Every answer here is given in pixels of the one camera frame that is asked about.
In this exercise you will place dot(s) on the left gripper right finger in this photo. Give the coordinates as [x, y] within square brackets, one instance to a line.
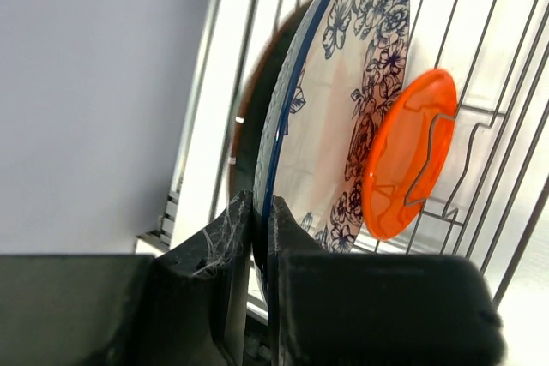
[364, 309]

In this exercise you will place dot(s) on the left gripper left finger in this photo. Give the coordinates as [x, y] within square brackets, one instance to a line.
[185, 307]

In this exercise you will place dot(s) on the blue floral white plate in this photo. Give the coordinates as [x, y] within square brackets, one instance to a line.
[372, 37]

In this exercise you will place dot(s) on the dark green plate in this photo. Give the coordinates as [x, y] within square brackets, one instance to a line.
[257, 126]

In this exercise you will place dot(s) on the orange plastic plate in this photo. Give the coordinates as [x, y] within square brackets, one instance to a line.
[408, 154]

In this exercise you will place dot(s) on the wire dish rack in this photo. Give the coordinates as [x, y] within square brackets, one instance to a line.
[497, 50]

